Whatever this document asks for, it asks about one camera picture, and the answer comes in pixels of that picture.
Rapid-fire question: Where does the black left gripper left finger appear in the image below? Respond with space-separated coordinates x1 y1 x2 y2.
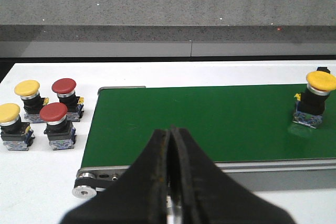
61 130 170 223

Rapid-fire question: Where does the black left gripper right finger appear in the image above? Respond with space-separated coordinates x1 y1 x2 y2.
170 128 295 223

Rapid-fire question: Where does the red push button blue clip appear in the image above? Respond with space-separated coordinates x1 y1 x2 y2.
39 102 76 151

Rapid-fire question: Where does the yellow push button front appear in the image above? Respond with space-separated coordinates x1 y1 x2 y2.
1 103 34 151

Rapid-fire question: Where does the silver conveyor drive pulley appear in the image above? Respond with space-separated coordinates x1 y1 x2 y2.
72 172 97 199

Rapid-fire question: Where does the green conveyor belt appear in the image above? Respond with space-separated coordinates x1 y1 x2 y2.
81 84 335 167

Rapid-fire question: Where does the red push button yellow clip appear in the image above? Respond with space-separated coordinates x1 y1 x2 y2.
51 78 84 122

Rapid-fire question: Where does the yellow push button back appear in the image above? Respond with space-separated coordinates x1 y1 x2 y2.
14 80 49 124

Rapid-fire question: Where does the grey stone slab left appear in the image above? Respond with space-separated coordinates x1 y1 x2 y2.
1 0 335 42

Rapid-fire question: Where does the far conveyor rail end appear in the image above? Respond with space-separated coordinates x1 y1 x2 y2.
97 86 146 95

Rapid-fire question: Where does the aluminium conveyor side rail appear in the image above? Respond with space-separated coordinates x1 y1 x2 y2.
76 158 335 192

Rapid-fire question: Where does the black connector with wires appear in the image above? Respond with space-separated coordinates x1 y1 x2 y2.
317 67 331 74

